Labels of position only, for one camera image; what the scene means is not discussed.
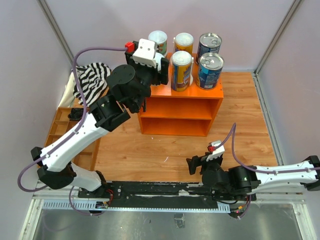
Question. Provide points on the dark blue food can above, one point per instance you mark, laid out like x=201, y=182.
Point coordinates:
x=208, y=43

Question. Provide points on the white lid yellow jar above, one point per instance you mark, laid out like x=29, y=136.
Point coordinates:
x=158, y=56

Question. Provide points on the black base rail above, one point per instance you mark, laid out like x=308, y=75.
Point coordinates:
x=176, y=196

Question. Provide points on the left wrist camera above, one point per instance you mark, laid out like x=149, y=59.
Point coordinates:
x=145, y=53

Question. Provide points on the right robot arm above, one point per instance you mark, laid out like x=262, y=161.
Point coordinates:
x=239, y=181

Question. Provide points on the blue soup can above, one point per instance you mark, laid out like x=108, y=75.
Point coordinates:
x=210, y=66

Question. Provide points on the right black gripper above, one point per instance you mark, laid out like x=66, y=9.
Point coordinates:
x=196, y=161

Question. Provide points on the tall yellow purple can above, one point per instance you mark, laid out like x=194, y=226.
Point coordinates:
x=183, y=42

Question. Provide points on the green white noodle cup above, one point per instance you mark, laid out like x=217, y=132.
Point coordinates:
x=160, y=38

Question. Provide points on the wooden compartment tray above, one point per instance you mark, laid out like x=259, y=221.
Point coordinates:
x=64, y=120

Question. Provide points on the black white striped cloth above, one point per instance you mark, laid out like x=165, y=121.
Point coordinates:
x=93, y=80

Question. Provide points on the orange wooden shelf cabinet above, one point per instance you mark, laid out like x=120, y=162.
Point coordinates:
x=187, y=113

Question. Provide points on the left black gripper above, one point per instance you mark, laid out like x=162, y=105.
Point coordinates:
x=162, y=78

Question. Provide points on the white cloth under stripes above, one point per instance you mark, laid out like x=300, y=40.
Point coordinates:
x=68, y=95

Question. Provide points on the tall colourful can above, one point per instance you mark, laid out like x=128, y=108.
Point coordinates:
x=181, y=74

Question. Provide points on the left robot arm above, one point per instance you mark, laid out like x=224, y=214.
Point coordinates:
x=129, y=85

